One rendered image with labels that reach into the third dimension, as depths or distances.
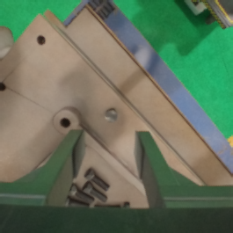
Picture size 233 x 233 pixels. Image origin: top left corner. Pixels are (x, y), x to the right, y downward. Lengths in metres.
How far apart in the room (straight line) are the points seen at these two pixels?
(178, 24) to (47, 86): 1.58
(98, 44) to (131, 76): 0.10
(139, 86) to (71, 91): 0.18
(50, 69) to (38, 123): 0.09
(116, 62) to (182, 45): 1.40
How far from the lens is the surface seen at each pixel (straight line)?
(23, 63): 0.30
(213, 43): 1.89
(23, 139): 0.33
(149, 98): 0.41
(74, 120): 0.26
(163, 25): 1.73
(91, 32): 0.41
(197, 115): 1.16
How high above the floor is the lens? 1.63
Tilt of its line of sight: 74 degrees down
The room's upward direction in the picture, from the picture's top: 178 degrees clockwise
